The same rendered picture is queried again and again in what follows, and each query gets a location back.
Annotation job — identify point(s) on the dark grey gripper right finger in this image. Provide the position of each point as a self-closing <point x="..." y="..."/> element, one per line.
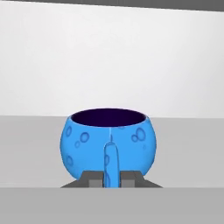
<point x="134" y="178"/>

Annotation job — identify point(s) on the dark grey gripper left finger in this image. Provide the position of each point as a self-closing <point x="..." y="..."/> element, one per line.
<point x="90" y="178"/>

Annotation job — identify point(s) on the blue spotted round mug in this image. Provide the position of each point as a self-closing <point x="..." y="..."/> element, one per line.
<point x="87" y="145"/>

